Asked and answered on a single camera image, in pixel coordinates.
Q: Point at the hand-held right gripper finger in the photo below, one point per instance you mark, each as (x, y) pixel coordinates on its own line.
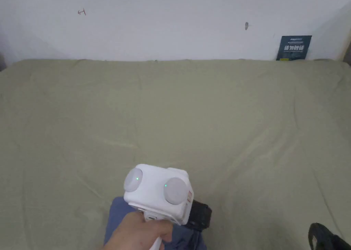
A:
(322, 237)

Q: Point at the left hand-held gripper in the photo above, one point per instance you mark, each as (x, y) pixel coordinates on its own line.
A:
(156, 187)

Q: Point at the blue garment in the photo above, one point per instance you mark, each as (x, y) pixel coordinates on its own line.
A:
(116, 209)

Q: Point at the person's left hand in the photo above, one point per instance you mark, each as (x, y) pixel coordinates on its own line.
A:
(137, 230)

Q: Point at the bed with pale green sheet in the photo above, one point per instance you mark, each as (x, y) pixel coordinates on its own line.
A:
(175, 110)

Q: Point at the dark blue printed card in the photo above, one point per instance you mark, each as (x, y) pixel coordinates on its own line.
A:
(294, 47)

